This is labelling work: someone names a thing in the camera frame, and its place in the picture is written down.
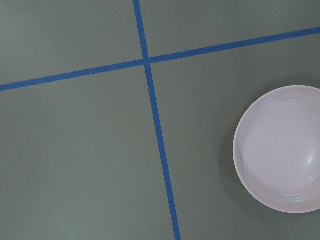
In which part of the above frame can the pink plate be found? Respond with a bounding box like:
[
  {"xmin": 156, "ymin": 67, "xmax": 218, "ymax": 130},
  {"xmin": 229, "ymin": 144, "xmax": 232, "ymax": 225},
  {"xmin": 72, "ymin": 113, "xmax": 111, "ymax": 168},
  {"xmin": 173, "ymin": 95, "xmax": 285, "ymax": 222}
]
[{"xmin": 233, "ymin": 85, "xmax": 320, "ymax": 214}]

